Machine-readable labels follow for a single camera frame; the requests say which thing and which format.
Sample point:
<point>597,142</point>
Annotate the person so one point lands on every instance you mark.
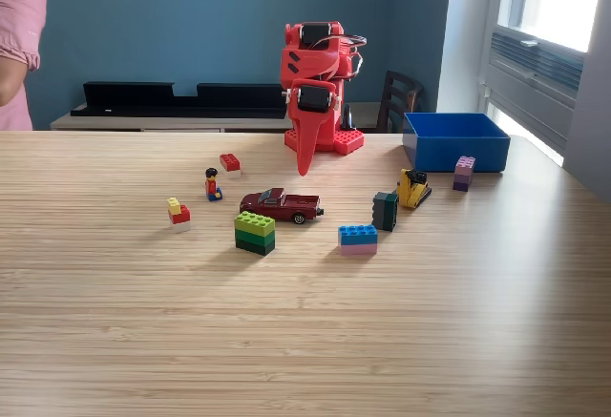
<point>19,6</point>

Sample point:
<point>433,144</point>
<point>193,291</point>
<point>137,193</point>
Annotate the purple brick stack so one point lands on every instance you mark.
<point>463,173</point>

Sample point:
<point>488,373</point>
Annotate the blue and pink brick stack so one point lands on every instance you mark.
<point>358,235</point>

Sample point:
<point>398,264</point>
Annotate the black long shelf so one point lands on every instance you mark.
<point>143,99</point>

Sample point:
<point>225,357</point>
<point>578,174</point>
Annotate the yellow red white brick stack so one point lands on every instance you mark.
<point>180,216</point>

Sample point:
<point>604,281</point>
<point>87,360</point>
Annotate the blue plastic box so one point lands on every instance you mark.
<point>458,154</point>

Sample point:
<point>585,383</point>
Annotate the dark red toy pickup car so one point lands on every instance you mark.
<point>281,207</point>

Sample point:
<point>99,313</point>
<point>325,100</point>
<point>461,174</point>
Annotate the toy figure red shirt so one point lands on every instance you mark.
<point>211,187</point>

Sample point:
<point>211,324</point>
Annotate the red and white brick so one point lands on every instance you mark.
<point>230,161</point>

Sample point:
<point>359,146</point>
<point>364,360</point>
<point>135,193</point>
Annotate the green brick stack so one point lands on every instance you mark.
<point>254,235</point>

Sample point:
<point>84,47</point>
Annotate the grey and dark green bricks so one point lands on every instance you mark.
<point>384,212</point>

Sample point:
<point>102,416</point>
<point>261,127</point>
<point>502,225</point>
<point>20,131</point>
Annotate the grey window heating unit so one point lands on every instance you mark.
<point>530,78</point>

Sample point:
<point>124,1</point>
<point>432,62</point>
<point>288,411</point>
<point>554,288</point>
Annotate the pale wooden sideboard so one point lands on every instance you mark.
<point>143,124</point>

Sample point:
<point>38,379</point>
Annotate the bright window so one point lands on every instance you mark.
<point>558,2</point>

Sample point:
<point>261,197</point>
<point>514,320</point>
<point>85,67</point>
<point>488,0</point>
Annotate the dark wooden chair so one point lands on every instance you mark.
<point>398,97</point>

